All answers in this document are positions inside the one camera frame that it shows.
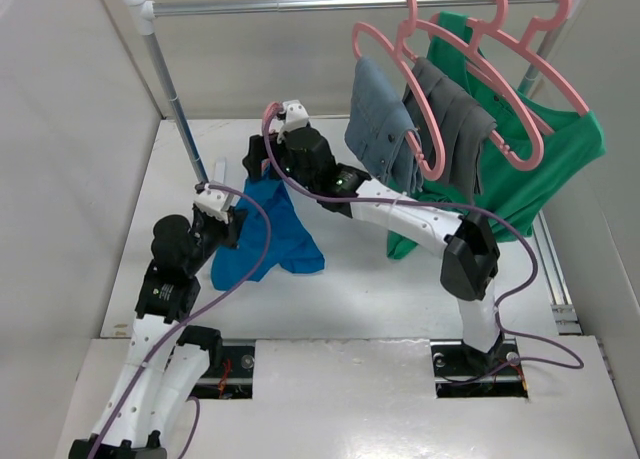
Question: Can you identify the metal clothes rack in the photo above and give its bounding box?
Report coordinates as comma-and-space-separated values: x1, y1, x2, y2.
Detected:
123, 0, 555, 182

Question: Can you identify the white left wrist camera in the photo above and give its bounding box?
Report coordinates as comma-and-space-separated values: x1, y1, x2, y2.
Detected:
193, 182, 236, 225

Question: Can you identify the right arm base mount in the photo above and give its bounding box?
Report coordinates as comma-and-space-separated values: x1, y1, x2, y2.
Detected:
430, 340, 528, 399

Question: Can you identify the pink hanger with green shirt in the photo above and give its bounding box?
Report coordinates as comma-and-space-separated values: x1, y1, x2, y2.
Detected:
466, 0, 589, 141

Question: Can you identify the folded blue denim garment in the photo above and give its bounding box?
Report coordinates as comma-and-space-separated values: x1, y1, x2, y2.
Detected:
344, 56, 423, 194

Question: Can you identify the pink hanger with grey cloth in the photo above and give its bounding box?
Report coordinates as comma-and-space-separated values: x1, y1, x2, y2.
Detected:
394, 0, 546, 173

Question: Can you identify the pink hanger with denim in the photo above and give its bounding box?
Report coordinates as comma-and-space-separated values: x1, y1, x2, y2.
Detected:
351, 0, 447, 181

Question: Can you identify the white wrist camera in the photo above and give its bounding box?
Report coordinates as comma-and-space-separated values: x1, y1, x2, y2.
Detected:
193, 182, 236, 225
276, 100, 310, 143

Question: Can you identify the blue t shirt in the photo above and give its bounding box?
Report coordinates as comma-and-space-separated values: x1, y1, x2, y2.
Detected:
211, 174, 325, 291

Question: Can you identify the folded grey garment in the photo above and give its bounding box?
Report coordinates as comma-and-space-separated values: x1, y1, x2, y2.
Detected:
412, 57, 497, 203

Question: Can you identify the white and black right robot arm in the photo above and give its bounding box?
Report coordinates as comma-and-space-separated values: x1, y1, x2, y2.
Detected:
242, 126, 504, 373

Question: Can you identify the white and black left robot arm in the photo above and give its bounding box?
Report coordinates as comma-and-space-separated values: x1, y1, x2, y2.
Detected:
69, 207, 248, 458

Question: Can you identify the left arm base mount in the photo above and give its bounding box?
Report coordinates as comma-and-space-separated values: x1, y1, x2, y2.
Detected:
192, 344, 255, 400

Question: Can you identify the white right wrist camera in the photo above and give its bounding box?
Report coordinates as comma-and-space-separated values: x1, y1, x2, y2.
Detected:
276, 100, 310, 143

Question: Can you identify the green t shirt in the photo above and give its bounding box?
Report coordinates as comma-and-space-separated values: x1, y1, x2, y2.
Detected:
385, 11, 608, 260

